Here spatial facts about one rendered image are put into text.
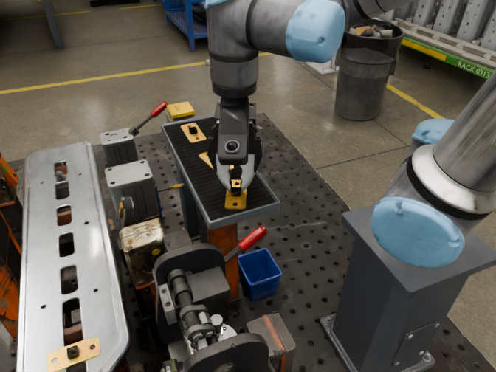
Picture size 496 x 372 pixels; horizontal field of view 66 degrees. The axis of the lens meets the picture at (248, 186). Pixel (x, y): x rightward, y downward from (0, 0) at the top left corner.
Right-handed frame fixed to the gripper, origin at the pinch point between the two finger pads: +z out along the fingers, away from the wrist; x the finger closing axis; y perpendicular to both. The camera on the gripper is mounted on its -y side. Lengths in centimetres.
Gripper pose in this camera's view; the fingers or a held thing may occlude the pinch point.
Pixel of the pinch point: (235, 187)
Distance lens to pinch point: 71.7
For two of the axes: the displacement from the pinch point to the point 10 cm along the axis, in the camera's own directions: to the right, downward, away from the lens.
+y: 0.3, -6.3, 7.8
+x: -10.0, -0.2, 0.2
